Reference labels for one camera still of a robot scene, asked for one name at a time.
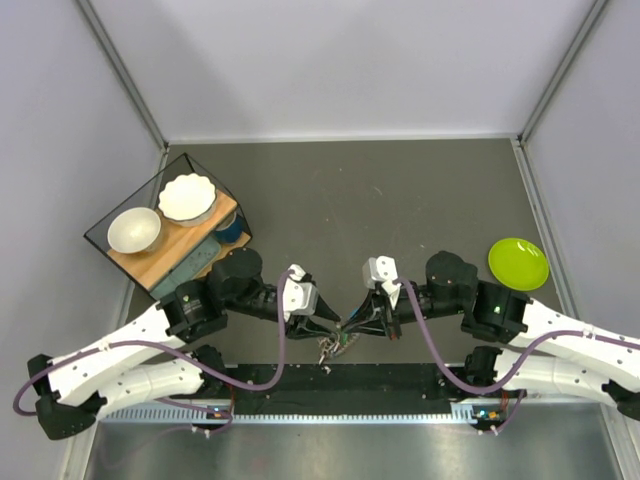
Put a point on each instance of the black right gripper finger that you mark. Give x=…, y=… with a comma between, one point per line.
x=361, y=315
x=367, y=326

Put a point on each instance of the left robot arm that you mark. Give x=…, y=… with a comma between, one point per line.
x=148, y=360

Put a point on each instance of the white cable duct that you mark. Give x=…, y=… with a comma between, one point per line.
x=157, y=413

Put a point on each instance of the blue handled metal keyring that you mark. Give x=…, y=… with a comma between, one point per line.
x=331, y=349

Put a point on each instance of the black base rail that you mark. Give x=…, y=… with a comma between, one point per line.
x=350, y=389

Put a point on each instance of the white round bowl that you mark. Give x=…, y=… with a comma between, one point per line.
x=135, y=230

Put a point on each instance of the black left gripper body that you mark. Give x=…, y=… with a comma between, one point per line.
x=268, y=292

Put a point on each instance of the lime green plate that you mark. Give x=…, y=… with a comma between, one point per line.
x=518, y=264

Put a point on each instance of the white scalloped bowl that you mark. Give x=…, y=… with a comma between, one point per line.
x=188, y=200

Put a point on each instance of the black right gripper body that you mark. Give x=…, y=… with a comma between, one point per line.
x=404, y=310

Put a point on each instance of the pale green rectangular tray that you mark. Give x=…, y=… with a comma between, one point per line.
x=190, y=267

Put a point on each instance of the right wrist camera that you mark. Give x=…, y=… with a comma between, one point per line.
x=381, y=272

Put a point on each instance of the dark blue mug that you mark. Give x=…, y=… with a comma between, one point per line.
x=230, y=230

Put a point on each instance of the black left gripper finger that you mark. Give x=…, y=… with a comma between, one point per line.
x=308, y=329
x=324, y=311

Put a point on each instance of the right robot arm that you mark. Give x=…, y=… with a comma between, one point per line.
x=527, y=345

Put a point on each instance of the black wire wooden shelf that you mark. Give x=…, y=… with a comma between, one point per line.
x=147, y=269

